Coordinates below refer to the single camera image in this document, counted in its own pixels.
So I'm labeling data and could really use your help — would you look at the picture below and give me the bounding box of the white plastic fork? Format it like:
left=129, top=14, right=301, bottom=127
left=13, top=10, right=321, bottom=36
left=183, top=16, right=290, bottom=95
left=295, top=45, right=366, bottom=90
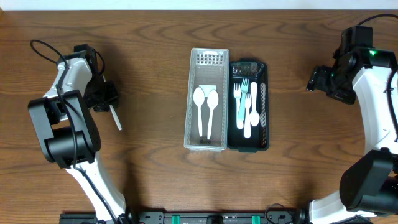
left=233, top=83, right=244, bottom=129
left=244, top=94, right=251, bottom=139
left=238, top=78, right=249, bottom=120
left=250, top=82, right=259, bottom=126

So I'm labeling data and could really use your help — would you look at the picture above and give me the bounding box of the white plastic spoon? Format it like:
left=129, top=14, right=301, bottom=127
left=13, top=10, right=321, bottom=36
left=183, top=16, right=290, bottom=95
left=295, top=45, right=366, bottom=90
left=193, top=87, right=205, bottom=137
left=109, top=105, right=123, bottom=131
left=207, top=90, right=219, bottom=140

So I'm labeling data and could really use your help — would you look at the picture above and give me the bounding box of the white plastic fork top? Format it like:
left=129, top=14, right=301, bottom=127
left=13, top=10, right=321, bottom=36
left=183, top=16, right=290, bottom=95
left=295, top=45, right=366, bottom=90
left=233, top=83, right=244, bottom=129

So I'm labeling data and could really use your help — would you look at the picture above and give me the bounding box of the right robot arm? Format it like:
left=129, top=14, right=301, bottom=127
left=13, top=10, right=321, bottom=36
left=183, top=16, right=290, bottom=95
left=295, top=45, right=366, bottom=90
left=307, top=26, right=397, bottom=223

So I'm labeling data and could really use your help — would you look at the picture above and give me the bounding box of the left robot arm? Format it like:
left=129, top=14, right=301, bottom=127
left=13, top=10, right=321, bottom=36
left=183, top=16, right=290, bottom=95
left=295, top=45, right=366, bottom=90
left=28, top=44, right=136, bottom=223

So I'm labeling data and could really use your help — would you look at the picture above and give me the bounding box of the black plastic basket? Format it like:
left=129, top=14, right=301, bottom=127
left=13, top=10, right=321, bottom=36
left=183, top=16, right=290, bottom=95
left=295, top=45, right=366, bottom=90
left=227, top=58, right=270, bottom=153

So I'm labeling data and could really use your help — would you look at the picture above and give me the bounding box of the clear plastic basket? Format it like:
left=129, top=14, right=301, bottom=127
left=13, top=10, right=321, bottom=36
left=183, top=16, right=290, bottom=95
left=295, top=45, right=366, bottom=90
left=183, top=48, right=229, bottom=152

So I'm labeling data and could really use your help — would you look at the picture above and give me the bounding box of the left black cable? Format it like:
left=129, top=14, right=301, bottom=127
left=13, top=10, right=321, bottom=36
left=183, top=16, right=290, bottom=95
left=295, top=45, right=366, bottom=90
left=29, top=39, right=121, bottom=224

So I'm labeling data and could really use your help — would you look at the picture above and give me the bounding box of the black cable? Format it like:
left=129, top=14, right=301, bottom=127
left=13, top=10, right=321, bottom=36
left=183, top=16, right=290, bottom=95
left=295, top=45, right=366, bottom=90
left=357, top=14, right=398, bottom=26
left=29, top=39, right=121, bottom=224

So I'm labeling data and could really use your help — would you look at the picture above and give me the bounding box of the right black cable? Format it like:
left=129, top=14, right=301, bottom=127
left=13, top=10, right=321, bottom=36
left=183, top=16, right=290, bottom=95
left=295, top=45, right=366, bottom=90
left=357, top=14, right=398, bottom=26

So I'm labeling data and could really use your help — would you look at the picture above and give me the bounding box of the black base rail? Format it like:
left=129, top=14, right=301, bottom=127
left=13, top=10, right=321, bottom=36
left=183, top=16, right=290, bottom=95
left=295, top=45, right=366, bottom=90
left=58, top=203, right=312, bottom=224

